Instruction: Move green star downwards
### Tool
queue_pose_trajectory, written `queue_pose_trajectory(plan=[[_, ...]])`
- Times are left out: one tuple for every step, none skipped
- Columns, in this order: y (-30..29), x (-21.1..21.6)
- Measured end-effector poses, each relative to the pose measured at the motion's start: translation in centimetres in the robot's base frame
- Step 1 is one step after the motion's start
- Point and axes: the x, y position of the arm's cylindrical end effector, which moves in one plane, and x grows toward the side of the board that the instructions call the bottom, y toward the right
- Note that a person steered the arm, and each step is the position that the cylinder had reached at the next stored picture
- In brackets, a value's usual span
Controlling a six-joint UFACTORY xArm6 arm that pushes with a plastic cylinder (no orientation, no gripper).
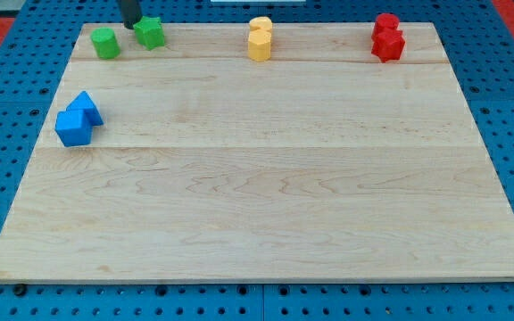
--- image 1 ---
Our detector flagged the blue cube block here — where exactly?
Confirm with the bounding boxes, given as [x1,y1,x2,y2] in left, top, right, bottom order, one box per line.
[54,110,92,147]

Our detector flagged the yellow hexagon block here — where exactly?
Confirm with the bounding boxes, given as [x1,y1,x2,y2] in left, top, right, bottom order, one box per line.
[247,29,272,62]

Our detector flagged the yellow heart block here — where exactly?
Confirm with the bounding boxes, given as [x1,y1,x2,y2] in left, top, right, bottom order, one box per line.
[249,16,273,33]

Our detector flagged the red cylinder block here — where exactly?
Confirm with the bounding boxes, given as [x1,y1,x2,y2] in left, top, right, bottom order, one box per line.
[371,12,400,40]

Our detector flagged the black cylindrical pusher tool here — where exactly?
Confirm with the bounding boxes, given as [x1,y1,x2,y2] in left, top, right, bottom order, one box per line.
[120,0,143,29]

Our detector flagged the green star block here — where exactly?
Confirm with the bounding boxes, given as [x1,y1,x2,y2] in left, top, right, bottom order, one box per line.
[133,16,165,50]

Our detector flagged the blue triangle block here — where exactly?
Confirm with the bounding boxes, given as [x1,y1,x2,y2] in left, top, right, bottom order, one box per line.
[66,91,104,127]

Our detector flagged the red star block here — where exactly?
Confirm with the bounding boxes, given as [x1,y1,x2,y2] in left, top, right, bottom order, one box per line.
[371,29,405,62]

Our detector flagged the green cylinder block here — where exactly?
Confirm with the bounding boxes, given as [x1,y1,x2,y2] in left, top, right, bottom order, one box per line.
[90,28,120,60]

